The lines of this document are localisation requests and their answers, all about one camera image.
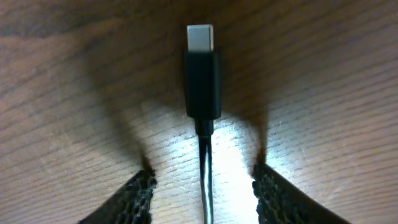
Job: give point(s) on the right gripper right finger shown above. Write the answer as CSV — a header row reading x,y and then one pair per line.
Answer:
x,y
280,202

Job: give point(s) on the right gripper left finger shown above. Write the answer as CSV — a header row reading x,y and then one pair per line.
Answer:
x,y
130,204

